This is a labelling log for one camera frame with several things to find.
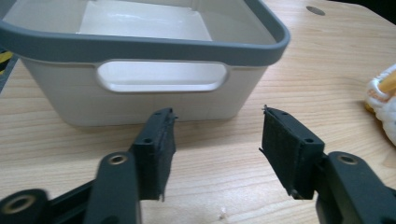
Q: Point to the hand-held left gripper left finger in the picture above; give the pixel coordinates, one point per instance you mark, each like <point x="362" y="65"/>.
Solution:
<point x="152" y="155"/>

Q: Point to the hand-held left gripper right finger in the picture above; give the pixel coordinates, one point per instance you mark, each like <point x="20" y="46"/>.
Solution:
<point x="292" y="149"/>

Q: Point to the white bin with grey rim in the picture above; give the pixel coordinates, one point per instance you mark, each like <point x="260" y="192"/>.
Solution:
<point x="77" y="90"/>

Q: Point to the white and yellow plush toy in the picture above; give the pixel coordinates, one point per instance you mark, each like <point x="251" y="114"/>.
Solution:
<point x="383" y="102"/>

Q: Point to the black and yellow striped tape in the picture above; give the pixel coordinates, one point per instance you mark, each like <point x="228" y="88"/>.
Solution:
<point x="4" y="60"/>

